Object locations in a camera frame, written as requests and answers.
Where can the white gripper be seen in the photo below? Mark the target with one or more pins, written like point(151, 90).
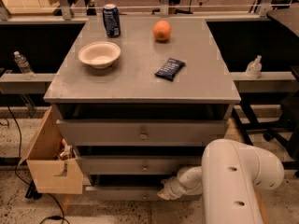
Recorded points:
point(172, 187)

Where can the clear sanitizer pump bottle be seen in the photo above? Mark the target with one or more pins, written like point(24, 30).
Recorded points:
point(254, 68)

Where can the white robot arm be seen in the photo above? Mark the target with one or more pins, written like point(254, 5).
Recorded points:
point(227, 178)

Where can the blue soda can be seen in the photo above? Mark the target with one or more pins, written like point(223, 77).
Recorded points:
point(111, 20)

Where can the cardboard box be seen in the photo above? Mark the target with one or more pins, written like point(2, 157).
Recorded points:
point(50, 173)

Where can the grey drawer cabinet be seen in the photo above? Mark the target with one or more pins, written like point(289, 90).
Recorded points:
point(202, 90)

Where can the items inside cardboard box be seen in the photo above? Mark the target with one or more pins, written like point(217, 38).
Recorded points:
point(65, 152)

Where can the grey middle drawer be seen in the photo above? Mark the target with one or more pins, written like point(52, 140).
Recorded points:
point(135, 165)

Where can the grey drawer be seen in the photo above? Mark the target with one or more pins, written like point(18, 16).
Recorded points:
point(136, 188)
point(141, 133)
point(135, 165)

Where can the clear water bottle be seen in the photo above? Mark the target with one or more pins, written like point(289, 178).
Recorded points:
point(24, 65)

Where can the grey top drawer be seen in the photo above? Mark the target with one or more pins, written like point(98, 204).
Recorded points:
point(141, 133)

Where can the dark blue snack bag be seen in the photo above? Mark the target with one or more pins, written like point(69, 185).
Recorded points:
point(169, 69)

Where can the orange fruit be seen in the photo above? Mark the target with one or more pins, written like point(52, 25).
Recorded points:
point(162, 30)

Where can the grey bottom drawer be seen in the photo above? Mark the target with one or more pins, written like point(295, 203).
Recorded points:
point(136, 188)

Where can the black office chair base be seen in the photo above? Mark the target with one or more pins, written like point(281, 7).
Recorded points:
point(285, 130)

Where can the white paper bowl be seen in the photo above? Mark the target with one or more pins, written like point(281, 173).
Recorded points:
point(99, 55)

